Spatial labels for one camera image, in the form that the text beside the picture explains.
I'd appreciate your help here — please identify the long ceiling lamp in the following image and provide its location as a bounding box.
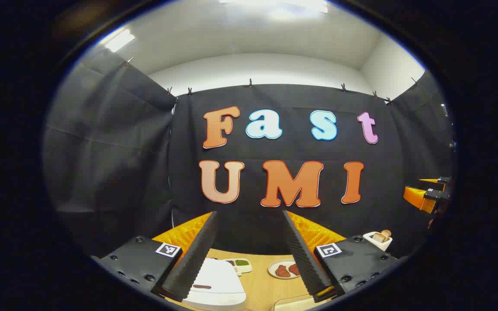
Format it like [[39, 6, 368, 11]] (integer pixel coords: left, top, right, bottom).
[[104, 29, 136, 53]]

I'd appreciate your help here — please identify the white rice cooker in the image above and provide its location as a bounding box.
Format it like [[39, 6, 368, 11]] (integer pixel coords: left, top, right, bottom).
[[182, 258, 247, 311]]

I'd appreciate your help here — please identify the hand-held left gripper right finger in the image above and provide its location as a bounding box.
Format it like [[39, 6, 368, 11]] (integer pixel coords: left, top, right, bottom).
[[281, 210, 409, 303]]

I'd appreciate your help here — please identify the clear rice container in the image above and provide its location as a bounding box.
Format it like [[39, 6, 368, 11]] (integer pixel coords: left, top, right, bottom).
[[274, 294, 332, 311]]

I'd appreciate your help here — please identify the white round plate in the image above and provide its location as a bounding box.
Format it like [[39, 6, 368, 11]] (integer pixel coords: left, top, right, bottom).
[[268, 259, 301, 279]]

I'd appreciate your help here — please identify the wide ceiling lamp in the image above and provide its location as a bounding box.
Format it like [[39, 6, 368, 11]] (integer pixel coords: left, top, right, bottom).
[[219, 0, 329, 14]]

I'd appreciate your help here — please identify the white toaster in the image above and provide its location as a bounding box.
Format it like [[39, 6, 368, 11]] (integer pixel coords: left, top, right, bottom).
[[363, 231, 393, 251]]

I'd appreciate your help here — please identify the white divided bean dish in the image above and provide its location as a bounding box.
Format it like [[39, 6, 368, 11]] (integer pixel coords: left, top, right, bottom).
[[223, 258, 253, 276]]

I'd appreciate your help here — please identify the row of cloth clips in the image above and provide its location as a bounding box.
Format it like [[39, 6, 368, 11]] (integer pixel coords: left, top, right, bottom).
[[124, 56, 419, 105]]

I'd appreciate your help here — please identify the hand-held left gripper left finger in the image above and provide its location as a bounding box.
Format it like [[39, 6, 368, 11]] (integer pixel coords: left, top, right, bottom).
[[91, 211, 219, 303]]

